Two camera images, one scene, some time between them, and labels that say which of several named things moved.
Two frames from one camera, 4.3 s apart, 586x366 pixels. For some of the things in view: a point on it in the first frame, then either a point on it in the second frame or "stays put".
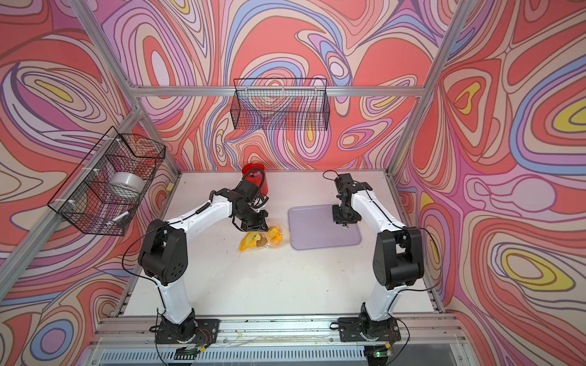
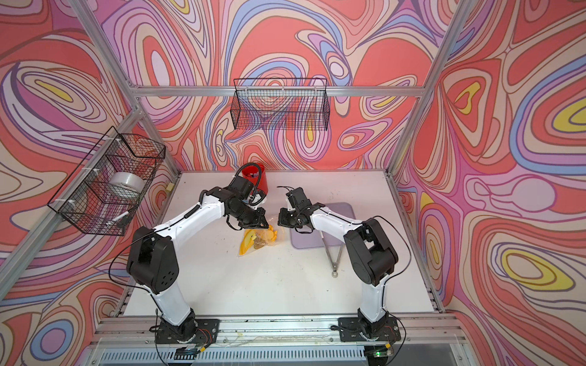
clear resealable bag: [277, 236] stays put
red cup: [259, 168] stays put
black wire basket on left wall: [107, 188] stays put
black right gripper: [340, 219] to [282, 220]
